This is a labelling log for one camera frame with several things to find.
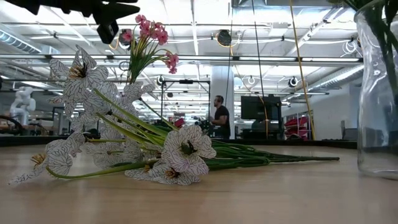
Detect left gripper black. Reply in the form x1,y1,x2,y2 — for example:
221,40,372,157
46,0,141,26

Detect pink artificial tulip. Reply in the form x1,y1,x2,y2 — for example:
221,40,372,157
120,29,134,44

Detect pink blossom flower bunch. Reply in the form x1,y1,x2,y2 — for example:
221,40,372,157
119,14,180,85

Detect white veined flower bunch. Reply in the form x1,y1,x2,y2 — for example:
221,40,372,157
7,45,340,187

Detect clear glass vase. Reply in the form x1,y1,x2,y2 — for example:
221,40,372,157
353,0,398,181

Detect white square pillar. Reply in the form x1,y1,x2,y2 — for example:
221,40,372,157
210,65,236,140

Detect person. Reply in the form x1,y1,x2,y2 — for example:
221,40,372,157
210,95,231,140

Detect long horizontal light bar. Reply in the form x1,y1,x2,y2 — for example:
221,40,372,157
0,54,364,62

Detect black monitor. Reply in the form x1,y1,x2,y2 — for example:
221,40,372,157
241,95,282,121

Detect red storage bins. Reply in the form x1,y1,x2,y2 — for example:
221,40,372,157
284,116,312,140

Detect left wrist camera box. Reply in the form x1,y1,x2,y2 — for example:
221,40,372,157
96,20,119,45

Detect black background station frame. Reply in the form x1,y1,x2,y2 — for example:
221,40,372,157
160,79,211,138

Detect black ceiling cable reel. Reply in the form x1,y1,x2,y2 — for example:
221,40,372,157
216,29,233,47

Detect hanging black cable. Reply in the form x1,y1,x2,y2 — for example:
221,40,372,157
251,0,269,139

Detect hanging yellow cable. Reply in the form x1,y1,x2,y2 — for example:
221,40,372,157
289,0,317,141

